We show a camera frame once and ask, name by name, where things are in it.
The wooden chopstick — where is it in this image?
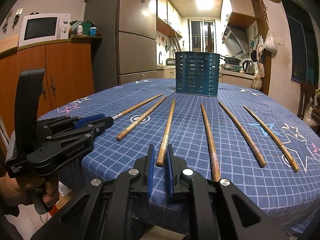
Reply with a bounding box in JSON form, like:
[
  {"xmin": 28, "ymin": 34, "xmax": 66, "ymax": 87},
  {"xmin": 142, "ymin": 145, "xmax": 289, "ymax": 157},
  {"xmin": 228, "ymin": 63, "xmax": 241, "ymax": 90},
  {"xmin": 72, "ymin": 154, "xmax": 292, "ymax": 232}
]
[
  {"xmin": 112, "ymin": 94, "xmax": 162, "ymax": 120},
  {"xmin": 156, "ymin": 99, "xmax": 175, "ymax": 167},
  {"xmin": 219, "ymin": 101, "xmax": 266, "ymax": 168},
  {"xmin": 200, "ymin": 103, "xmax": 221, "ymax": 182},
  {"xmin": 116, "ymin": 96, "xmax": 167, "ymax": 141},
  {"xmin": 171, "ymin": 37, "xmax": 181, "ymax": 51},
  {"xmin": 244, "ymin": 106, "xmax": 299, "ymax": 173},
  {"xmin": 207, "ymin": 23, "xmax": 213, "ymax": 53}
]

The kitchen window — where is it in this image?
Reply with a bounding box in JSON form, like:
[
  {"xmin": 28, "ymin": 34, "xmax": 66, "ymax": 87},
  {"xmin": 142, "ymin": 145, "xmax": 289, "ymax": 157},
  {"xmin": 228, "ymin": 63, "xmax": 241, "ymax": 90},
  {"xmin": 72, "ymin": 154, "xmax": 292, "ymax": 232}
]
[{"xmin": 188, "ymin": 19, "xmax": 216, "ymax": 53}]

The person's left hand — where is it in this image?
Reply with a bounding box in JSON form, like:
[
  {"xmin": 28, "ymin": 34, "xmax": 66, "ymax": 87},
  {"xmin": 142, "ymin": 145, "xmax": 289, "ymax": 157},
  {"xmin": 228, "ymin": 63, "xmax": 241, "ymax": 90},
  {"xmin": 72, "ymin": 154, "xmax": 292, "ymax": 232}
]
[{"xmin": 1, "ymin": 173, "xmax": 59, "ymax": 217}]

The cardboard box on floor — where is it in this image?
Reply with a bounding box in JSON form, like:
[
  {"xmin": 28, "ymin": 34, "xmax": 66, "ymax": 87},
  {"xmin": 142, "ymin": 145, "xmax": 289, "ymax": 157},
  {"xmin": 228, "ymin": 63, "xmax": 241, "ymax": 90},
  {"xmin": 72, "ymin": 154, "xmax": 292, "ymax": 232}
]
[{"xmin": 49, "ymin": 182, "xmax": 75, "ymax": 216}]

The orange wooden cabinet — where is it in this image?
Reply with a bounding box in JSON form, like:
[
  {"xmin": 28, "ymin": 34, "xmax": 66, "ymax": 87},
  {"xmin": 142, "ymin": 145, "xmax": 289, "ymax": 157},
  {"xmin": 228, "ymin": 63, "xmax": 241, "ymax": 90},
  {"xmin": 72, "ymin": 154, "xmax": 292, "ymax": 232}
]
[{"xmin": 1, "ymin": 36, "xmax": 102, "ymax": 134}]

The blue checked star tablecloth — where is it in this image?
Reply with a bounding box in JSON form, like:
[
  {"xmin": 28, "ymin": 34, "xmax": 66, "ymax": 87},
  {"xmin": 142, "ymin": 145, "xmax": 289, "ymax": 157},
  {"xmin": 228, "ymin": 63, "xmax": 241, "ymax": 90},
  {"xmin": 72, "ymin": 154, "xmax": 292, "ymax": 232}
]
[{"xmin": 44, "ymin": 79, "xmax": 319, "ymax": 233}]

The teal slotted utensil holder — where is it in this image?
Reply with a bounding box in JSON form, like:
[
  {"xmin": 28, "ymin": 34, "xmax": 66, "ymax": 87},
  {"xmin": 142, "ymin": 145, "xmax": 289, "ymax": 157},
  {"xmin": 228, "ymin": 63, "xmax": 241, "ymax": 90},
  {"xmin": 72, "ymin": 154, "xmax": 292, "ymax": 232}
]
[{"xmin": 175, "ymin": 51, "xmax": 220, "ymax": 96}]

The grey refrigerator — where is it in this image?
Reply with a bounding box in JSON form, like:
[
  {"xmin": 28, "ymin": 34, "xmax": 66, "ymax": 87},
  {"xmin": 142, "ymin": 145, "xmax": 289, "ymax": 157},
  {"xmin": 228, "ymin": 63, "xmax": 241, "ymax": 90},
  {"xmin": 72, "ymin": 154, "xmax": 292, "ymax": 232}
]
[{"xmin": 84, "ymin": 0, "xmax": 157, "ymax": 92}]

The white microwave oven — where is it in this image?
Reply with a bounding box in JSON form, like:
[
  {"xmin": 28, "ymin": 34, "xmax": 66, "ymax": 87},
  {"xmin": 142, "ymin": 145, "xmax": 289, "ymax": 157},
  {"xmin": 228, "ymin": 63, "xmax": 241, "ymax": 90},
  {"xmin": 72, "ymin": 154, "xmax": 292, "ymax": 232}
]
[{"xmin": 18, "ymin": 13, "xmax": 71, "ymax": 47}]

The silver electric kettle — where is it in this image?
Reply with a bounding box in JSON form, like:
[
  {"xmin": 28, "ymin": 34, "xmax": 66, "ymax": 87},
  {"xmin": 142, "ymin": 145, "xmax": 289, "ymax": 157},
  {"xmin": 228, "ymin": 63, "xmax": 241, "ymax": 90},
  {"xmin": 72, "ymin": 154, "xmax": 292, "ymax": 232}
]
[{"xmin": 242, "ymin": 60, "xmax": 255, "ymax": 75}]

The dark wooden chair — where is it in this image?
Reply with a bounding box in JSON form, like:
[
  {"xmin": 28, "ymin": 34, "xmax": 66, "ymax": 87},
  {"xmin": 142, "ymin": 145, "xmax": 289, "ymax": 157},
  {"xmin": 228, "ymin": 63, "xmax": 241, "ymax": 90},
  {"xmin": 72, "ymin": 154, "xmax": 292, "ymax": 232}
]
[{"xmin": 297, "ymin": 82, "xmax": 317, "ymax": 119}]

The steel range hood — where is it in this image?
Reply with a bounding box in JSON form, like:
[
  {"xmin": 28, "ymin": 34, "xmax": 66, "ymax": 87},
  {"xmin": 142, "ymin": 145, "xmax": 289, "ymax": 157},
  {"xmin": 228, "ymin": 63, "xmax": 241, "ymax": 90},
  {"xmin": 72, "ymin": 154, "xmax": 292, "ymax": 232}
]
[{"xmin": 222, "ymin": 25, "xmax": 249, "ymax": 56}]

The white hanging plastic bag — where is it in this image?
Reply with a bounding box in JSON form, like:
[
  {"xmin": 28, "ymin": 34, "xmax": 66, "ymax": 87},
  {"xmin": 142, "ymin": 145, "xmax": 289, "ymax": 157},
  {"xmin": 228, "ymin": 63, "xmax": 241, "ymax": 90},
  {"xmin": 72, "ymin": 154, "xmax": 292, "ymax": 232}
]
[{"xmin": 264, "ymin": 29, "xmax": 278, "ymax": 53}]

